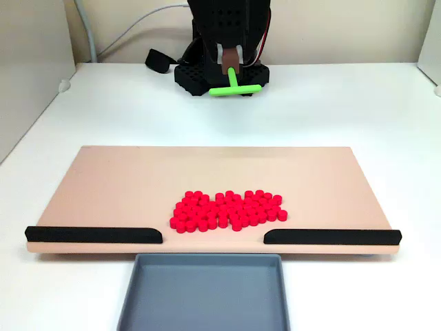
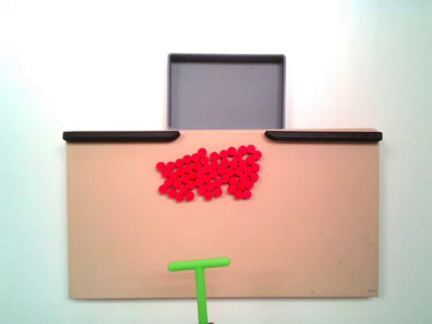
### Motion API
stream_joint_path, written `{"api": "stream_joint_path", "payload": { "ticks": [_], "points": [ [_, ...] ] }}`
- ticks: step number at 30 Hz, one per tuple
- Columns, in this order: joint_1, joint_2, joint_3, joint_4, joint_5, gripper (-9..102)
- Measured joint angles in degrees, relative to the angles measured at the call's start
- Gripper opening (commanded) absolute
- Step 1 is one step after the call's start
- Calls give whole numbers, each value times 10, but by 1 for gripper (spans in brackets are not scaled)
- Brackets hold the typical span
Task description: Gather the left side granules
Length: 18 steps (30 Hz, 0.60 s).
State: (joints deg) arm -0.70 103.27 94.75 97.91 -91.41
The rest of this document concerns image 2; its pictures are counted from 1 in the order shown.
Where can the red cylindrical granules pile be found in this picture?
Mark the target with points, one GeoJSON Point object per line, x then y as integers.
{"type": "Point", "coordinates": [209, 173]}

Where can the black edge rail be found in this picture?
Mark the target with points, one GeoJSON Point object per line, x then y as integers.
{"type": "Point", "coordinates": [324, 136]}
{"type": "Point", "coordinates": [118, 136]}

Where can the beige flat board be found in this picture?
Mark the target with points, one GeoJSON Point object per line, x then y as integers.
{"type": "Point", "coordinates": [287, 229]}

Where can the green T-shaped pusher tool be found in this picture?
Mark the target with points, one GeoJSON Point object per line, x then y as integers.
{"type": "Point", "coordinates": [202, 290]}

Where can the grey rectangular tray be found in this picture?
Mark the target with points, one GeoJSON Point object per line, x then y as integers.
{"type": "Point", "coordinates": [226, 94]}

